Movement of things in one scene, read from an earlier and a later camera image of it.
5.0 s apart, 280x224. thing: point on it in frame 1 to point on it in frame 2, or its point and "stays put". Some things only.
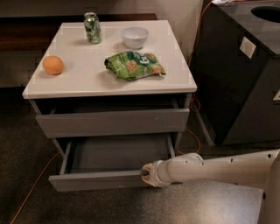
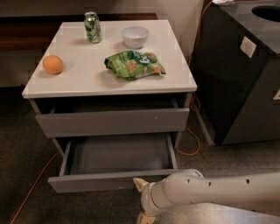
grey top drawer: [117, 122] stays put
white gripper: [157, 173] to [146, 196]
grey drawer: [108, 162] stays put
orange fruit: [53, 65] stays put
